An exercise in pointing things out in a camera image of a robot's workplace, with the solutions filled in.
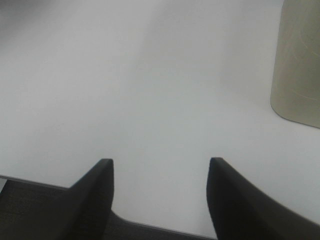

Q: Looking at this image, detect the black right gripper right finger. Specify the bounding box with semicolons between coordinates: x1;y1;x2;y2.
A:
206;157;320;240

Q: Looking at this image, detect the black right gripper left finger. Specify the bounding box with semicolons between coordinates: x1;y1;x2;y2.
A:
32;159;114;240

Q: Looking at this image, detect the beige box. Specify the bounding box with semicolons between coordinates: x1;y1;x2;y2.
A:
270;0;320;128

